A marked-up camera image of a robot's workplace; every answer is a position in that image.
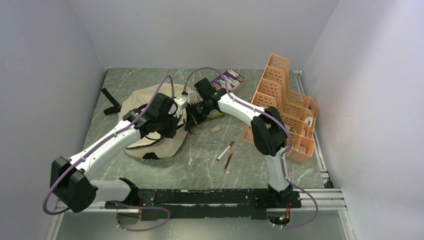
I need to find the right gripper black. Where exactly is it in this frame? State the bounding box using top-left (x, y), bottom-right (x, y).
top-left (185, 98), bottom-right (212, 131)

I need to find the beige canvas backpack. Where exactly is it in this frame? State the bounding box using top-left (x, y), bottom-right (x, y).
top-left (101, 83), bottom-right (188, 160)

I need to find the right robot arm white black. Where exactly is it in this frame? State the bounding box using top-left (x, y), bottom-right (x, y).
top-left (184, 78), bottom-right (293, 208)

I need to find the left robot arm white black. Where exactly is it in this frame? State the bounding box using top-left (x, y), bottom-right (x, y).
top-left (50, 93), bottom-right (188, 213)

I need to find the green book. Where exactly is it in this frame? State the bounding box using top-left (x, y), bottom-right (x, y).
top-left (206, 109), bottom-right (225, 120)

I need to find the small beige eraser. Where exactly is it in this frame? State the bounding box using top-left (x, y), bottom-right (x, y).
top-left (210, 125), bottom-right (222, 133)

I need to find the white red marker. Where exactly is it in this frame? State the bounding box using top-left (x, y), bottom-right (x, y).
top-left (216, 141), bottom-right (235, 161)

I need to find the purple book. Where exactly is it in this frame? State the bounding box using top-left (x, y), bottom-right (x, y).
top-left (210, 69), bottom-right (247, 92)

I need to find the red pen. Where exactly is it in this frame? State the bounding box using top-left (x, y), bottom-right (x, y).
top-left (222, 150), bottom-right (234, 173)

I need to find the orange plastic file organizer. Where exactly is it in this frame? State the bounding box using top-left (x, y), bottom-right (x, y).
top-left (251, 54), bottom-right (319, 164)

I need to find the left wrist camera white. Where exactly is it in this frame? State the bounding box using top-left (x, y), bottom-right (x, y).
top-left (171, 96), bottom-right (188, 113)

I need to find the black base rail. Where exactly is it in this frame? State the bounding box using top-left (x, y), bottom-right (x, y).
top-left (124, 188), bottom-right (302, 221)

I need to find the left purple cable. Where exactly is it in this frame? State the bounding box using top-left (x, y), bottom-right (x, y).
top-left (42, 74), bottom-right (175, 232)

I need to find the purple cable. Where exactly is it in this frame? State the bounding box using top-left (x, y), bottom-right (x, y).
top-left (182, 67), bottom-right (320, 230)
top-left (42, 74), bottom-right (175, 232)

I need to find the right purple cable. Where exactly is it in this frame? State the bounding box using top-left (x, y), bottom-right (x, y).
top-left (182, 67), bottom-right (320, 230)

